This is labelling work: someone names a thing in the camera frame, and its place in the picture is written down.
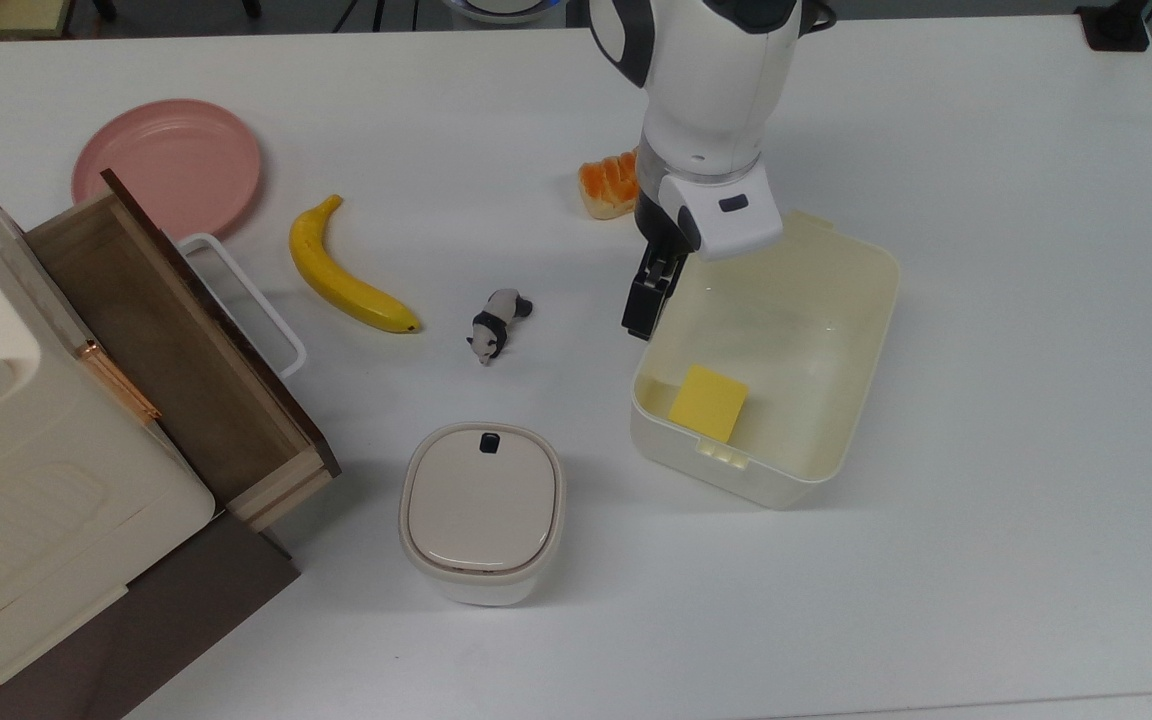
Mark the cream plastic storage cabinet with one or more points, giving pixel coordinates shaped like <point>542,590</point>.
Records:
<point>26,500</point>

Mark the cream plastic box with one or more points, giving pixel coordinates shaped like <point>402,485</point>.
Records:
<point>806,330</point>

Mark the yellow banana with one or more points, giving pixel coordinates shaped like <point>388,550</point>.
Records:
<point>336,280</point>

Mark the panda figurine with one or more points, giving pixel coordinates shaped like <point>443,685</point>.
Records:
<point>492,325</point>

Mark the wooden drawer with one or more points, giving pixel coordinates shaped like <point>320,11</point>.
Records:
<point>176,340</point>

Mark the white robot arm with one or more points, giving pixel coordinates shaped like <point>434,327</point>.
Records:
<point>711,90</point>

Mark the peeled orange toy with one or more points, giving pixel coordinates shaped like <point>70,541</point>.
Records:
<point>608,190</point>

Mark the yellow foam block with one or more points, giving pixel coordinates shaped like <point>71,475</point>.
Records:
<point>708,402</point>

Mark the dark brown cabinet base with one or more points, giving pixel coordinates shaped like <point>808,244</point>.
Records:
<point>166,620</point>

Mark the pink plate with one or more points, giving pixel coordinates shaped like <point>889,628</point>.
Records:
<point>171,160</point>

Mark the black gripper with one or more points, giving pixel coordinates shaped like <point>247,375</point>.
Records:
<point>664,225</point>

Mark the black table clamp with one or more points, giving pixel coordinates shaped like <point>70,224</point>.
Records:
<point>1116,25</point>

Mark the white bin with lid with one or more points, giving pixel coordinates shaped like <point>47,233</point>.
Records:
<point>481,505</point>

